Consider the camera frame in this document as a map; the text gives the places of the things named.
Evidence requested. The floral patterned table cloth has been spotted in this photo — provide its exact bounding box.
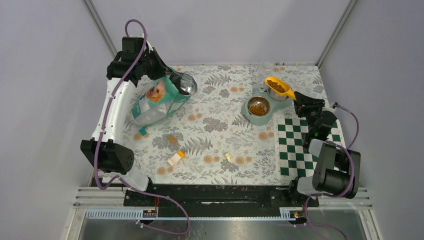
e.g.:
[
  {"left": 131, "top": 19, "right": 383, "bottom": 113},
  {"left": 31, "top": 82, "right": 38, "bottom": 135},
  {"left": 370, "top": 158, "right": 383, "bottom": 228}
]
[{"left": 99, "top": 64, "right": 335, "bottom": 186}]

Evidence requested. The orange plastic scoop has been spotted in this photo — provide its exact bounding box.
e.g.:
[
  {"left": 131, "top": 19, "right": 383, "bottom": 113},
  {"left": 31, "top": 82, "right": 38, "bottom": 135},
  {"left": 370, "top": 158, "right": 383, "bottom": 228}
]
[{"left": 264, "top": 76, "right": 296, "bottom": 101}]

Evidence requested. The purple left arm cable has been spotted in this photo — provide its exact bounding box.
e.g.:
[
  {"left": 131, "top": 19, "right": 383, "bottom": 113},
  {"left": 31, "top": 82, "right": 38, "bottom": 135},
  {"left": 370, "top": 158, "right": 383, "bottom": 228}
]
[{"left": 93, "top": 19, "right": 191, "bottom": 236}]

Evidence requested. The brown pet food kibble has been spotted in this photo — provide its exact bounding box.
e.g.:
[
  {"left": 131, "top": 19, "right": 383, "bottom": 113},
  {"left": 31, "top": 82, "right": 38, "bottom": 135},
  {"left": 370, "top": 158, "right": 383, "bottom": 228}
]
[{"left": 247, "top": 87, "right": 289, "bottom": 117}]

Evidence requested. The brown wooden cylinder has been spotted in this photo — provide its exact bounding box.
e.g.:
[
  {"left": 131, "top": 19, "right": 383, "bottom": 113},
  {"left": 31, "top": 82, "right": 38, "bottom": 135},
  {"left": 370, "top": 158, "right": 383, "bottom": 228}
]
[{"left": 167, "top": 134, "right": 178, "bottom": 145}]

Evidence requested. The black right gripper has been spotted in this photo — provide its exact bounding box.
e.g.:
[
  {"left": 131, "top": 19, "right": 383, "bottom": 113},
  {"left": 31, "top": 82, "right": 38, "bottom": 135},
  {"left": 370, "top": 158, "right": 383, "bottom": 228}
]
[{"left": 292, "top": 91, "right": 326, "bottom": 133}]

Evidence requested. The green white checkerboard mat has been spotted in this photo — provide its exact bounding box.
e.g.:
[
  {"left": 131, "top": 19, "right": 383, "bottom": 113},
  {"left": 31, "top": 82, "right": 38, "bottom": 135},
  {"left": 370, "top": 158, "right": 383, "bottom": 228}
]
[{"left": 274, "top": 117, "right": 356, "bottom": 187}]

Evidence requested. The mint double pet bowl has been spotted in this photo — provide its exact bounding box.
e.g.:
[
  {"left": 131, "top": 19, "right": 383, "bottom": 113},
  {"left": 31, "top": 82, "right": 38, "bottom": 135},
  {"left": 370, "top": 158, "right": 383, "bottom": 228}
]
[{"left": 241, "top": 83, "right": 293, "bottom": 126}]

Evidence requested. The green dog food bag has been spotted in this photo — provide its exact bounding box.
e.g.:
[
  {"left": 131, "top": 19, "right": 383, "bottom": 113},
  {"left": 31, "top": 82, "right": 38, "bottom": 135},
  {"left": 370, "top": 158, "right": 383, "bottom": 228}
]
[{"left": 130, "top": 68, "right": 198, "bottom": 127}]

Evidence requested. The white yellow toy block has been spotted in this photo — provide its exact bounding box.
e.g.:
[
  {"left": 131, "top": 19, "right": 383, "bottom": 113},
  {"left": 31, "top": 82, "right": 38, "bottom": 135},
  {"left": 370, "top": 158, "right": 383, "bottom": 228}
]
[{"left": 167, "top": 150, "right": 185, "bottom": 166}]

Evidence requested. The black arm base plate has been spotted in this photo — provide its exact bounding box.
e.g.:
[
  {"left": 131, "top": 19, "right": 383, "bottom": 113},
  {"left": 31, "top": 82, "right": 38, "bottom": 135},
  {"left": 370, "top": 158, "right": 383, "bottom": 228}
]
[{"left": 123, "top": 183, "right": 307, "bottom": 218}]

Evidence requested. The teal small cube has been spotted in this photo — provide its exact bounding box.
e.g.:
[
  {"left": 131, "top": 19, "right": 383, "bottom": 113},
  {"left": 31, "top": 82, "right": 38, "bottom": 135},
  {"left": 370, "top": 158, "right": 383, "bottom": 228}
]
[{"left": 138, "top": 127, "right": 147, "bottom": 136}]

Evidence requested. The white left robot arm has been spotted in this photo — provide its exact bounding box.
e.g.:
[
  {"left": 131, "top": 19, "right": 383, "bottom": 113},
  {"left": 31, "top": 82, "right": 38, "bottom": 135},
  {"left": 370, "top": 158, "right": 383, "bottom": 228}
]
[{"left": 80, "top": 36, "right": 197, "bottom": 206}]

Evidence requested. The small cream toy piece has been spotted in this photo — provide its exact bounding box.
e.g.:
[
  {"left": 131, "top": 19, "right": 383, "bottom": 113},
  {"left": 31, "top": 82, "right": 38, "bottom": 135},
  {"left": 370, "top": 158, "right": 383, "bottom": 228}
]
[{"left": 224, "top": 153, "right": 232, "bottom": 163}]

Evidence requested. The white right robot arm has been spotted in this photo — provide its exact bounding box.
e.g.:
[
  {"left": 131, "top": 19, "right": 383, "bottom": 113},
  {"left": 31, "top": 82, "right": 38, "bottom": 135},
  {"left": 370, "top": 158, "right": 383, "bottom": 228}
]
[{"left": 286, "top": 91, "right": 361, "bottom": 206}]

